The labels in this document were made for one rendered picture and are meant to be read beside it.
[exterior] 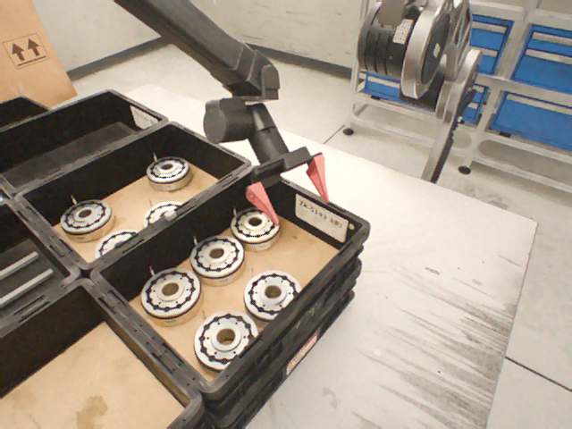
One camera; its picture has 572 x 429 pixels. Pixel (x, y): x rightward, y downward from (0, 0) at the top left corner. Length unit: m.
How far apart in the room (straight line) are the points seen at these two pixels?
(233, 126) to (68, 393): 0.48
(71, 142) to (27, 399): 0.75
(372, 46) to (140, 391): 0.76
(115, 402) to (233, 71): 0.53
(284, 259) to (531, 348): 1.32
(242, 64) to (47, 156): 0.74
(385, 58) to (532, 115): 1.63
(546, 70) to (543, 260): 0.94
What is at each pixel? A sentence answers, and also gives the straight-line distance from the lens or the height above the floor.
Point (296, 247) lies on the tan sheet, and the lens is 0.77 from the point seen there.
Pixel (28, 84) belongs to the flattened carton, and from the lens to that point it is 3.61.
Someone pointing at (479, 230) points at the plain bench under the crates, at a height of 0.70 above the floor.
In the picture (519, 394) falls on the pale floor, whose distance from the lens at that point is 1.73.
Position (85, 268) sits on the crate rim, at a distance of 0.69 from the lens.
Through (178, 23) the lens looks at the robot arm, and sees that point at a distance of 0.57.
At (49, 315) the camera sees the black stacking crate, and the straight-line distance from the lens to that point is 0.68.
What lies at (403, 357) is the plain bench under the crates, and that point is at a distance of 0.81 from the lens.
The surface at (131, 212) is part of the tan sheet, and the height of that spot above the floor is 0.83.
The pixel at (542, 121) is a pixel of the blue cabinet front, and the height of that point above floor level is 0.44.
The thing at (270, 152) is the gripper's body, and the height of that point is 1.06.
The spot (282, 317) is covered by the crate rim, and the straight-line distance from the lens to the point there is 0.55.
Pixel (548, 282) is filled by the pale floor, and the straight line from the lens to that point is 2.13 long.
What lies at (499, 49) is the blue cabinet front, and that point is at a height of 0.74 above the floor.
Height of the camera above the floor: 1.40
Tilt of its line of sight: 43 degrees down
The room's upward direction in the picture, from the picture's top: straight up
